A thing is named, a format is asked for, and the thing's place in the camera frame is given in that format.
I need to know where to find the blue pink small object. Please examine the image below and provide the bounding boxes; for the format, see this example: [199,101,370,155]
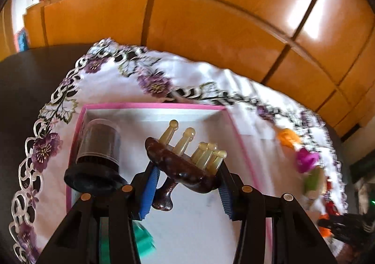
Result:
[16,28,29,52]

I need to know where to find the white embroidered floral tablecloth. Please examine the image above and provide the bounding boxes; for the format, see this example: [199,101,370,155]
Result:
[9,39,348,263]

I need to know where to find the pink cardboard box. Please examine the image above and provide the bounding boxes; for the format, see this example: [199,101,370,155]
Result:
[65,102,274,264]

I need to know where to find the brown wooden head massager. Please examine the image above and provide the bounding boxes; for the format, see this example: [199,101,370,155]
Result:
[145,119,228,211]

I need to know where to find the red wooden block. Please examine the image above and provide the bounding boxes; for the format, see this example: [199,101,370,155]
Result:
[325,200,340,216]

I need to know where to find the wooden cabinet wall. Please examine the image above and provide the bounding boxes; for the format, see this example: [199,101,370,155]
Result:
[23,0,374,136]

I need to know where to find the orange plastic scraper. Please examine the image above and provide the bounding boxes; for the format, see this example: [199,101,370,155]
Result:
[277,128,302,149]

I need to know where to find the dark jar with clear lid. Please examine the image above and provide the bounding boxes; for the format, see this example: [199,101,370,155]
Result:
[64,119,127,195]

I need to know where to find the magenta plastic sink strainer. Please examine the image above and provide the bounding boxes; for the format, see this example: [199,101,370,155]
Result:
[296,147,320,174]

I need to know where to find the white green plug device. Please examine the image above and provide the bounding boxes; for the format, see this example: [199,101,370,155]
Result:
[304,166,327,200]

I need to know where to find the green plastic block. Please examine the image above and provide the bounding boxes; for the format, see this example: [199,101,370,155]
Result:
[100,217,156,263]

